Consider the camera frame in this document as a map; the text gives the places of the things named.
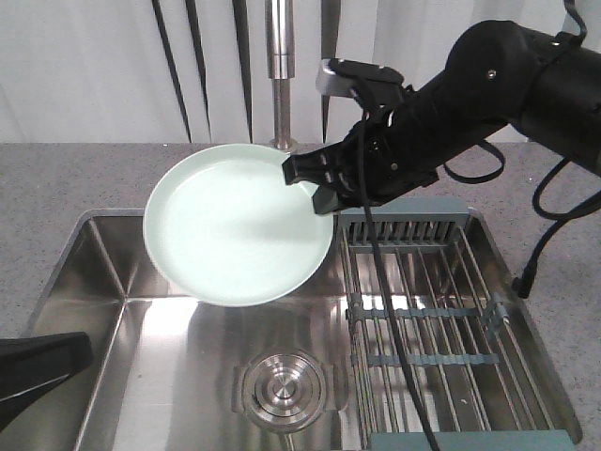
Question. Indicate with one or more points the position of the round steel sink drain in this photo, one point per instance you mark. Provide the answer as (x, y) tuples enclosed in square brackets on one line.
[(283, 391)]

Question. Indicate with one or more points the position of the stainless steel sink basin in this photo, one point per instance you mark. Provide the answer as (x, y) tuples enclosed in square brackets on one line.
[(164, 362)]

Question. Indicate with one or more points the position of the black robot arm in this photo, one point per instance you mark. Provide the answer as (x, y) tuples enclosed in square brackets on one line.
[(497, 74)]

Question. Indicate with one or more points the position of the stainless steel faucet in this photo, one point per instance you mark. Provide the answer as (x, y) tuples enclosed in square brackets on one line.
[(281, 67)]

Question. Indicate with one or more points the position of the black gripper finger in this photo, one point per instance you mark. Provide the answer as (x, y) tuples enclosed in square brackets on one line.
[(32, 367)]

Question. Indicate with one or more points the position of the grey wire dish drying rack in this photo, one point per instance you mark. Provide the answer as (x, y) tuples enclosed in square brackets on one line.
[(436, 331)]

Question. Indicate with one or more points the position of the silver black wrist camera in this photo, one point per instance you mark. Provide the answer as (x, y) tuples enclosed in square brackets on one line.
[(337, 77)]

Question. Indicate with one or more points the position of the mint green round plate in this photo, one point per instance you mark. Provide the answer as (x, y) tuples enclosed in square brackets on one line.
[(224, 227)]

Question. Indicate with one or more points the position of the white pleated curtain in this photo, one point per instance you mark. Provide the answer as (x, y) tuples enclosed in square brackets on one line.
[(197, 71)]

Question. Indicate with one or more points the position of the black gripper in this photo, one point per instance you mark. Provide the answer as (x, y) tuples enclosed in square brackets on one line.
[(397, 150)]

